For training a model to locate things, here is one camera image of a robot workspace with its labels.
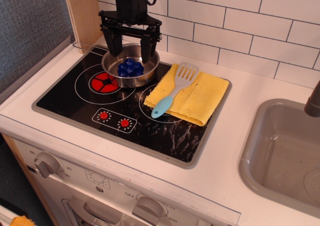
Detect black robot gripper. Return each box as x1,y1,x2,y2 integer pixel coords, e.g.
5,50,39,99
98,0,162,64

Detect silver metal pot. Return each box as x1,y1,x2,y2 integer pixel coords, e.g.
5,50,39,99
72,42,160,92

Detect yellow folded cloth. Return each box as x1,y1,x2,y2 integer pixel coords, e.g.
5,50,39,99
143,64,230,126

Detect blue toy grapes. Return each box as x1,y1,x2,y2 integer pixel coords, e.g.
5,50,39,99
117,58,144,77

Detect wooden side panel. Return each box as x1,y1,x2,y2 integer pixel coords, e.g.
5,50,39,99
66,0,102,54

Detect black toy stovetop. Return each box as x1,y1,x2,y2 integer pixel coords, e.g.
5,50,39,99
32,52,223,168

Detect left red stove button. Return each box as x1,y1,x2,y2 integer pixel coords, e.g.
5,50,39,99
99,112,109,120

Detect red stove button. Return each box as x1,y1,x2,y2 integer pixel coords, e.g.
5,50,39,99
120,119,130,128
99,112,109,120

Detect right red stove button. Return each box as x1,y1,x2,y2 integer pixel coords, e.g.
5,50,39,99
120,119,130,128

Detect left grey oven knob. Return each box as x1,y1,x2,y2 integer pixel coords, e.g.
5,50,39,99
34,152,60,178

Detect grey oven knob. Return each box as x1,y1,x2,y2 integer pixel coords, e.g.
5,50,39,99
34,152,60,178
132,197,164,225

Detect white toy oven front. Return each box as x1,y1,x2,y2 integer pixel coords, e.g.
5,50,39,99
10,139,240,225

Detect right grey oven knob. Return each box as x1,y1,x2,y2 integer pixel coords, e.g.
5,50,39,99
132,197,164,225

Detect grey plastic sink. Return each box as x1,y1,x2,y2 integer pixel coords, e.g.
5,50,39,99
239,99,320,217

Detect grey faucet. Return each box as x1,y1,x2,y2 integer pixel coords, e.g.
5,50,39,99
304,81,320,117

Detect yellow object bottom corner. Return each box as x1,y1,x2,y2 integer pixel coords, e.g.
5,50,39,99
10,216,36,226

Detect grey spatula blue handle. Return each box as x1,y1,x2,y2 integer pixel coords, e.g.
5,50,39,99
151,62,199,119

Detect grey oven door handle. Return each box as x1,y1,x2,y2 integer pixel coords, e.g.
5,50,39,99
68,197,127,225

